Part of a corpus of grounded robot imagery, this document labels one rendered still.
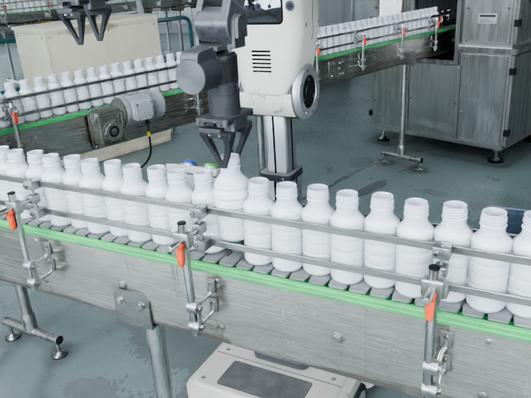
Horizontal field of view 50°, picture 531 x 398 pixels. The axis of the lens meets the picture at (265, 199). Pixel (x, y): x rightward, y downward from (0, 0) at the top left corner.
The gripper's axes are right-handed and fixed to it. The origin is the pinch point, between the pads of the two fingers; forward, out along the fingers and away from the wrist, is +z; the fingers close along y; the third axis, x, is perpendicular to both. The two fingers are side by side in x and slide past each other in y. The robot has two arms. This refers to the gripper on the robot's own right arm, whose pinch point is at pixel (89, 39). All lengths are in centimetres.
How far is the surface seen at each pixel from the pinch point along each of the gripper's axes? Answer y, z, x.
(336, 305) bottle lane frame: 21, 42, 67
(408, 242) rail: 19, 29, 79
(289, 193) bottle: 17, 24, 57
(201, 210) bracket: 21, 28, 41
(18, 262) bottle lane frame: 21, 51, -16
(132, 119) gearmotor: -87, 46, -68
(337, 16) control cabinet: -648, 58, -184
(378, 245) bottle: 18, 31, 74
